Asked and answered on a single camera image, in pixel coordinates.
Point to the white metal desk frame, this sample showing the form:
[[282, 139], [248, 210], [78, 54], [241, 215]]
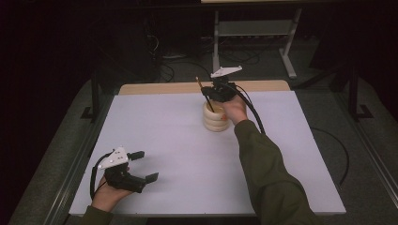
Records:
[[256, 28]]

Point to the white table cover sheet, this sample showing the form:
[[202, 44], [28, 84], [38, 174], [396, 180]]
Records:
[[175, 150]]

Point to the black and gold makeup brush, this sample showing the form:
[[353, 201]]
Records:
[[207, 99]]

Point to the cream ribbed brush holder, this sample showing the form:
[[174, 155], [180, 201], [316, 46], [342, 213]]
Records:
[[215, 122]]

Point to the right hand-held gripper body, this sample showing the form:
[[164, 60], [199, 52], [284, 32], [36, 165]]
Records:
[[223, 84]]

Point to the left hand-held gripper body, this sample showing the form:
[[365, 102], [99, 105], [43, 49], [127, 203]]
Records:
[[120, 175]]

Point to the person's left hand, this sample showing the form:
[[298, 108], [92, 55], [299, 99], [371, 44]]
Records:
[[108, 197]]

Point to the person's right hand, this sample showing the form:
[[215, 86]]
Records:
[[235, 109]]

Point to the black metal stand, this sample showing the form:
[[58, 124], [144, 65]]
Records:
[[94, 100], [356, 97]]

